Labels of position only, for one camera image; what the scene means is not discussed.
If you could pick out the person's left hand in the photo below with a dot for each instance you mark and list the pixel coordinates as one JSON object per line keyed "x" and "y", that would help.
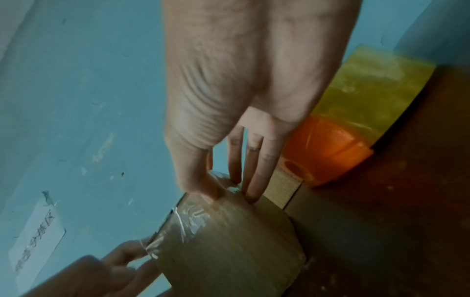
{"x": 95, "y": 275}

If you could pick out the dark brown wooden table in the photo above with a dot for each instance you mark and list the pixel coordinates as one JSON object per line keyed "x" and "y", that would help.
{"x": 396, "y": 217}

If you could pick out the yellowish clear tape roll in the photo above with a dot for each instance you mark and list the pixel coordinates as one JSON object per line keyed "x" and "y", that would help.
{"x": 374, "y": 92}

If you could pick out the person's right hand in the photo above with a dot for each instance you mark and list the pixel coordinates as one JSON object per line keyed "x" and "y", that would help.
{"x": 257, "y": 63}

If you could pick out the orange tape dispenser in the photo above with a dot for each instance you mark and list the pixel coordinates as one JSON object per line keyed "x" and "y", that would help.
{"x": 326, "y": 150}

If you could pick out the white paper wall notice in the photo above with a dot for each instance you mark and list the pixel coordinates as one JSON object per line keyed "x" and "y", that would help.
{"x": 35, "y": 235}

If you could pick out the cardboard box with dark edge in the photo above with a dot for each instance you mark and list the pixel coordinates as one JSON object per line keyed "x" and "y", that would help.
{"x": 235, "y": 249}

